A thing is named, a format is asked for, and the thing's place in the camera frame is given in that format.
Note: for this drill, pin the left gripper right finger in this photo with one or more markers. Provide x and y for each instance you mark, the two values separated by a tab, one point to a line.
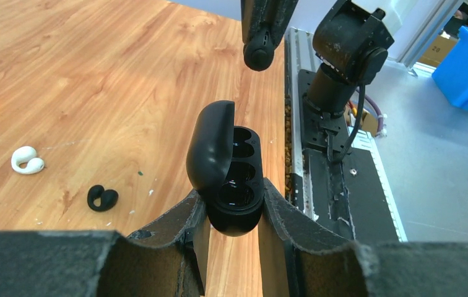
299	257

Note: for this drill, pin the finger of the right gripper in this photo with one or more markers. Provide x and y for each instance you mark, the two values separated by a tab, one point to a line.
277	18
253	14

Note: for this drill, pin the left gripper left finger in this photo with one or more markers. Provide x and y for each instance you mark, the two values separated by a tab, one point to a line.
167	257

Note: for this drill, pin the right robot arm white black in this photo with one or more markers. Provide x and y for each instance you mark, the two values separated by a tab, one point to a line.
352	40

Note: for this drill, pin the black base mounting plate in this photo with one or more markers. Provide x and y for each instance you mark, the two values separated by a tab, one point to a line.
318	184

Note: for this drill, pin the cardboard box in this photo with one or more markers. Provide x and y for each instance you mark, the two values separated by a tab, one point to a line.
438	50

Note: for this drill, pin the white slotted cable duct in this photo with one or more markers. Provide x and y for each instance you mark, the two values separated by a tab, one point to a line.
374	213

